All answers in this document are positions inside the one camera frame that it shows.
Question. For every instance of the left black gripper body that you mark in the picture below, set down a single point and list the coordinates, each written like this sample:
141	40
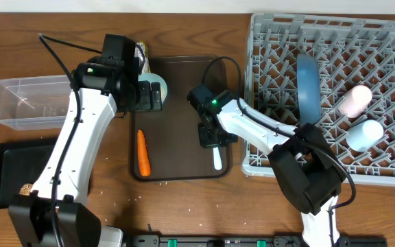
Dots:
150	96

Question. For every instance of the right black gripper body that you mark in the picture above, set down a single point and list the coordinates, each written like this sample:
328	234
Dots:
210	138

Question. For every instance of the light blue rice bowl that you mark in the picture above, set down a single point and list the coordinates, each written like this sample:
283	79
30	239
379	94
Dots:
152	78

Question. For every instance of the light blue plastic spoon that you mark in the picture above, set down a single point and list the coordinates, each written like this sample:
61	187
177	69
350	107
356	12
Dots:
217	161

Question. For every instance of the dark blue plate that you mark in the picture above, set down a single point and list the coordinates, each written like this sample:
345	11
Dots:
308	85

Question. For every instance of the pink cup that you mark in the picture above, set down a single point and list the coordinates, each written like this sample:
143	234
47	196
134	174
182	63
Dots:
355	101

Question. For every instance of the light blue cup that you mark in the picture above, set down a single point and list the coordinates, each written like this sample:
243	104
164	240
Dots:
364	135

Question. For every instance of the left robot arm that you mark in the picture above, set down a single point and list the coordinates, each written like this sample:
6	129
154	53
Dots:
54	213

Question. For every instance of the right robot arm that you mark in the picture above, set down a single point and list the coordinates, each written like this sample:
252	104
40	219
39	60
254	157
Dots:
305	167

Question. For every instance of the grey dishwasher rack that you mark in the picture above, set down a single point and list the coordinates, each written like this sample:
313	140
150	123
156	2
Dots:
349	52

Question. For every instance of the crumpled silver foil wrapper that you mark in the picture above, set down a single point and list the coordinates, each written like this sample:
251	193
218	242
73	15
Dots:
141	54

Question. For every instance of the dark brown serving tray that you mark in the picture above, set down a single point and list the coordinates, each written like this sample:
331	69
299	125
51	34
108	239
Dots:
171	134

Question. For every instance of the orange carrot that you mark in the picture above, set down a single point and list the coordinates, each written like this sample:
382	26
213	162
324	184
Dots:
143	157

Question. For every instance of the clear plastic bin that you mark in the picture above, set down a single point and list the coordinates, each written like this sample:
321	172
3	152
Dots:
34	103

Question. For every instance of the black plastic bin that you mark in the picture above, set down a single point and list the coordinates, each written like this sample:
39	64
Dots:
21	163

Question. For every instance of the brown food scrap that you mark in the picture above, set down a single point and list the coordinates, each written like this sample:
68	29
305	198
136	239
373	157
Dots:
26	189

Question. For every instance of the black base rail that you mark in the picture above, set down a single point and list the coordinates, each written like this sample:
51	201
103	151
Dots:
176	241

